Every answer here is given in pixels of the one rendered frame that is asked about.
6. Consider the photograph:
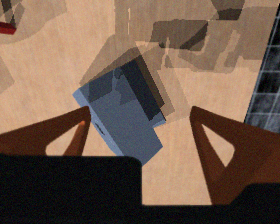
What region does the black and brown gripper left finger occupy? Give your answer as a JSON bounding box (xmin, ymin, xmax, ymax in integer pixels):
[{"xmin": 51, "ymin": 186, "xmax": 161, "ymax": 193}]
[{"xmin": 0, "ymin": 106, "xmax": 91, "ymax": 156}]

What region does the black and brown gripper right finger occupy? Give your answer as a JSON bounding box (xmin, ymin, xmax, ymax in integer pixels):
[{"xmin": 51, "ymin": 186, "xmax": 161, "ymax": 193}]
[{"xmin": 189, "ymin": 106, "xmax": 280, "ymax": 205}]

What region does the blue-grey sloped panel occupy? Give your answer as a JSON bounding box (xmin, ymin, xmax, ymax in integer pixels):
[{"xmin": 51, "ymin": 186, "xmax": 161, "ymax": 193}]
[{"xmin": 72, "ymin": 60, "xmax": 166, "ymax": 167}]

